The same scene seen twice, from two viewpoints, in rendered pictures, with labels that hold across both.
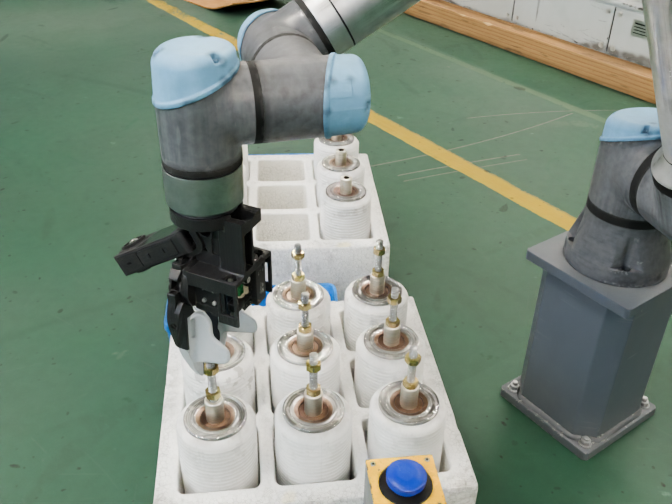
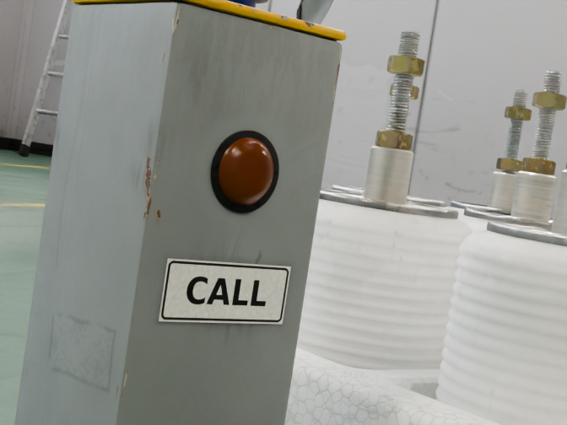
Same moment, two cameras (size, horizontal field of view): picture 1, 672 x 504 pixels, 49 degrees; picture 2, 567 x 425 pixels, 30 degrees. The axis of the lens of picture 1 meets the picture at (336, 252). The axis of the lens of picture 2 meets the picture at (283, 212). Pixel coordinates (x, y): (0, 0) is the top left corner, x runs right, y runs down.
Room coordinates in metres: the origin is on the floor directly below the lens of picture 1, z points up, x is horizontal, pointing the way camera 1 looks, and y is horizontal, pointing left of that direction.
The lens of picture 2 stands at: (0.32, -0.41, 0.27)
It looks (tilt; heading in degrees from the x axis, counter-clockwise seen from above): 3 degrees down; 58
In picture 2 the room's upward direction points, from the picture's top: 9 degrees clockwise
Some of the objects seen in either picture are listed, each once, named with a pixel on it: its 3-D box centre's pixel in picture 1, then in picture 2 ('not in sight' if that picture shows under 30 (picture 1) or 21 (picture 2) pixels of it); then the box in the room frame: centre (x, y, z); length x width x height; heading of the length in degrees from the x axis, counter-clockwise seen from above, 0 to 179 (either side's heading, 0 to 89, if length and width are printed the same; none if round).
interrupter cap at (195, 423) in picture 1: (215, 417); not in sight; (0.63, 0.14, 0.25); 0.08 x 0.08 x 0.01
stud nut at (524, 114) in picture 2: not in sight; (517, 113); (0.87, 0.17, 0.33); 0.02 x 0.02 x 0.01; 33
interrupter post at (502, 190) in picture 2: not in sight; (504, 196); (0.87, 0.17, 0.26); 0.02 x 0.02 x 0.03
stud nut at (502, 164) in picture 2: not in sight; (509, 164); (0.87, 0.17, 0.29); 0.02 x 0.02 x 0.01; 33
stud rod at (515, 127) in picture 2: not in sight; (513, 141); (0.87, 0.17, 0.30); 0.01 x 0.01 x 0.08
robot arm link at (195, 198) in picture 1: (206, 182); not in sight; (0.63, 0.13, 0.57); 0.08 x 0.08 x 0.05
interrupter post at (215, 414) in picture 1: (214, 409); not in sight; (0.63, 0.14, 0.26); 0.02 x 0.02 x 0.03
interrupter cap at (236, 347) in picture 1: (216, 352); (387, 198); (0.75, 0.16, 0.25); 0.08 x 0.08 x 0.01
